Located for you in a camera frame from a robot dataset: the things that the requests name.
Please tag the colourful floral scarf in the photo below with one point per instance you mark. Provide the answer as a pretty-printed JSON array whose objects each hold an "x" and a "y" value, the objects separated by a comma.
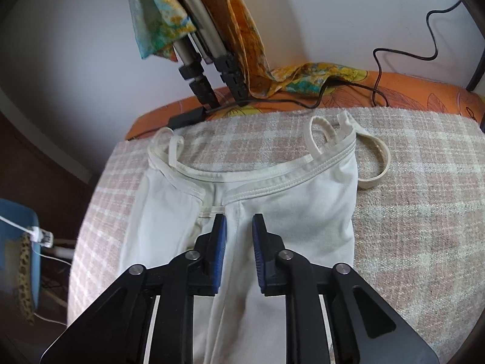
[{"x": 242, "y": 34}]

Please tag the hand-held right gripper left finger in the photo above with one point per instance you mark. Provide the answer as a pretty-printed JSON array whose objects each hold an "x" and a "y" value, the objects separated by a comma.
[{"x": 219, "y": 252}]

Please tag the cream camisole top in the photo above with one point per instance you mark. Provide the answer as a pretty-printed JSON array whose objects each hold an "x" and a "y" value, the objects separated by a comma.
[{"x": 303, "y": 201}]

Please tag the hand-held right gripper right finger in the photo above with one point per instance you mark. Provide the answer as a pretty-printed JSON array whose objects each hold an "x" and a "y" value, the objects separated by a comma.
[{"x": 260, "y": 258}]

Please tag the orange floral bedsheet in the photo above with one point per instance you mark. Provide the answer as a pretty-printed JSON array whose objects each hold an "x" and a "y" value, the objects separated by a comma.
[{"x": 413, "y": 91}]

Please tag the plaid beige table cloth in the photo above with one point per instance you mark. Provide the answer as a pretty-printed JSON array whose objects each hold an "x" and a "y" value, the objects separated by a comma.
[{"x": 409, "y": 212}]

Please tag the tripod stand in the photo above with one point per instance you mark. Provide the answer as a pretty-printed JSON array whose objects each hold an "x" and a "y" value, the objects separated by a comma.
[{"x": 206, "y": 49}]

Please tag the blue plastic stool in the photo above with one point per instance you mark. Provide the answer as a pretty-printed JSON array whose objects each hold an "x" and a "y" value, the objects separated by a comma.
[{"x": 17, "y": 250}]

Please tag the leopard print cloth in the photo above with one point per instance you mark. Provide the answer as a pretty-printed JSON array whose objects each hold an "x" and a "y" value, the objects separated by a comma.
[{"x": 25, "y": 276}]

